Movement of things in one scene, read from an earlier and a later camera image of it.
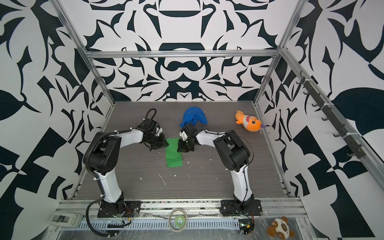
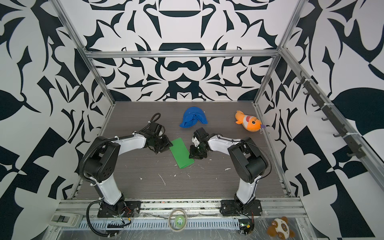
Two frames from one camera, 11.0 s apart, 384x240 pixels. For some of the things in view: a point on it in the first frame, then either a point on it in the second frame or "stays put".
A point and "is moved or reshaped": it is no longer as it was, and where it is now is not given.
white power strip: [70, 219] stays put
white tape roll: [169, 217] stays put
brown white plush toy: [280, 227] stays put
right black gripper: [182, 148] to [193, 154]
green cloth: [174, 158] is moved or reshaped
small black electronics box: [246, 226] stays put
